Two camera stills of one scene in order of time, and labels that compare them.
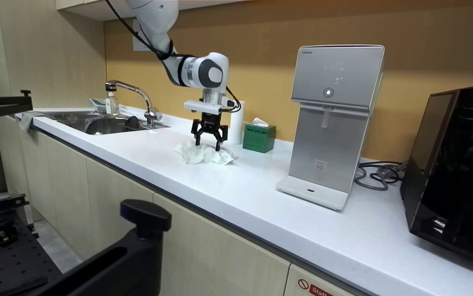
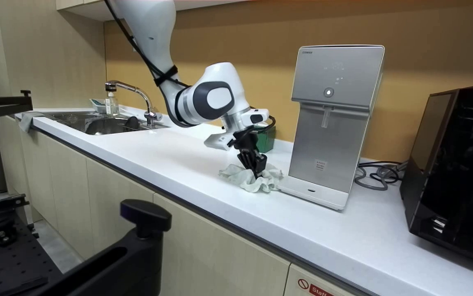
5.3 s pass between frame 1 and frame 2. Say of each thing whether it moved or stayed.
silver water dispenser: stayed
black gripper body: moved
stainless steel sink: stayed
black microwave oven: stayed
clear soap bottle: stayed
